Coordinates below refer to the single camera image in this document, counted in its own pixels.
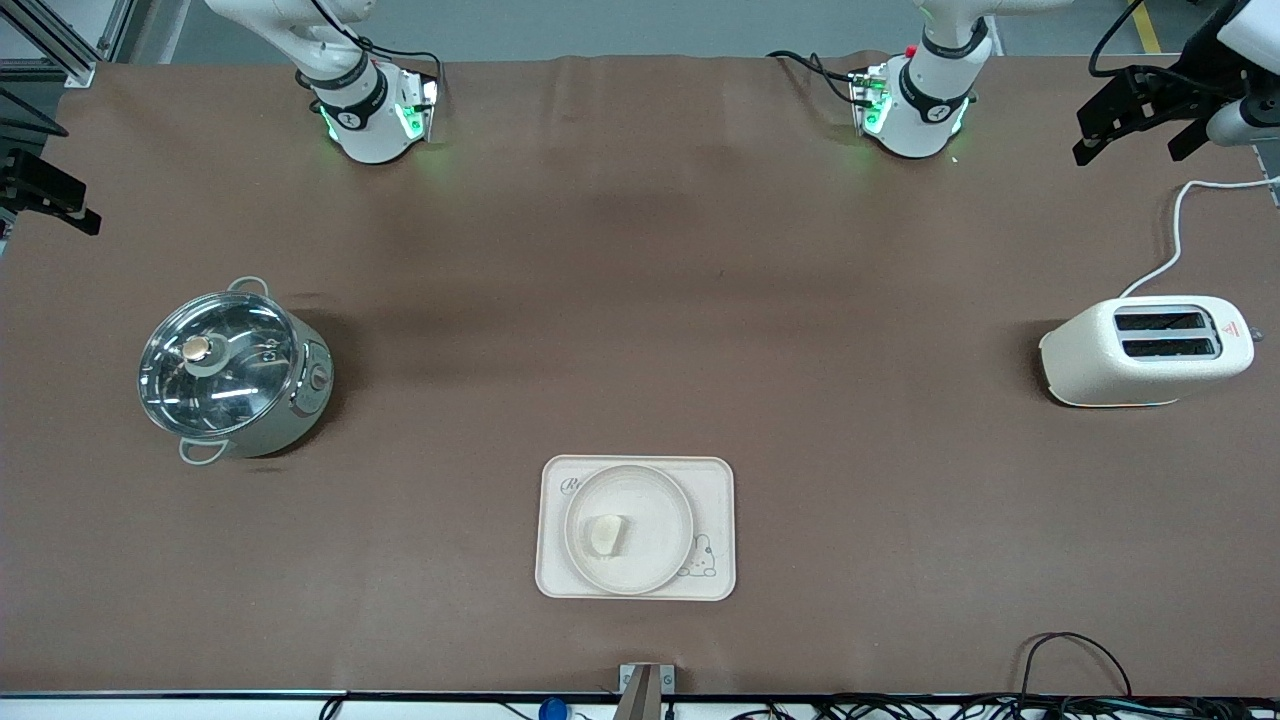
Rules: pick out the round beige plate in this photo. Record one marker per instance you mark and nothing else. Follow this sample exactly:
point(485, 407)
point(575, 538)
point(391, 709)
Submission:
point(650, 510)

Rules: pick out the beige rabbit print tray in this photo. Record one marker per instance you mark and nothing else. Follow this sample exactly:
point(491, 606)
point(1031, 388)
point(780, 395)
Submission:
point(715, 490)

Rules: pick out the blue round knob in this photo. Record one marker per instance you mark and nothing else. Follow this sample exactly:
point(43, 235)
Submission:
point(552, 710)

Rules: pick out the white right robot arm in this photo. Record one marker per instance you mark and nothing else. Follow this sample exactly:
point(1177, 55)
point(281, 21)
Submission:
point(360, 110)

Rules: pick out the cream two-slot toaster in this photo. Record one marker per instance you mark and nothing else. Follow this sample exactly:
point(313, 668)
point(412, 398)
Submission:
point(1100, 360)

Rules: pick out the brown table cover mat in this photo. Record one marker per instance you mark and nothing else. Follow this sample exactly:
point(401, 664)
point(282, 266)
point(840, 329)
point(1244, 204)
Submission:
point(640, 250)

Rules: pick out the glass pot lid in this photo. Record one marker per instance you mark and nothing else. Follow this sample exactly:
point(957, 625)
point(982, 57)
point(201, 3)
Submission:
point(220, 365)

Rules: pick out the pale steamed bun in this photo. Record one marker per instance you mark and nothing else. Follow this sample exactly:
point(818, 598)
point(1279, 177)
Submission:
point(606, 536)

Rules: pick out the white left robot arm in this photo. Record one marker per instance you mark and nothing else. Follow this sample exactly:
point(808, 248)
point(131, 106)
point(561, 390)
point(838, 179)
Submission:
point(925, 100)

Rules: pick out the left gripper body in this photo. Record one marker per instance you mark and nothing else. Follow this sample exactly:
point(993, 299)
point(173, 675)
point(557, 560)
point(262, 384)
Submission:
point(1184, 88)

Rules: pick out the grey metal camera bracket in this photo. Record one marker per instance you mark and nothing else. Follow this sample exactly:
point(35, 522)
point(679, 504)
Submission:
point(640, 690)

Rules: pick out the aluminium frame profile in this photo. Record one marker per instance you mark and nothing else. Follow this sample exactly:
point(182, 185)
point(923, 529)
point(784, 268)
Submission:
point(60, 45)

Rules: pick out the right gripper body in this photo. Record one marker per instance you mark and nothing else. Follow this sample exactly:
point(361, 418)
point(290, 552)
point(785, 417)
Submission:
point(22, 182)

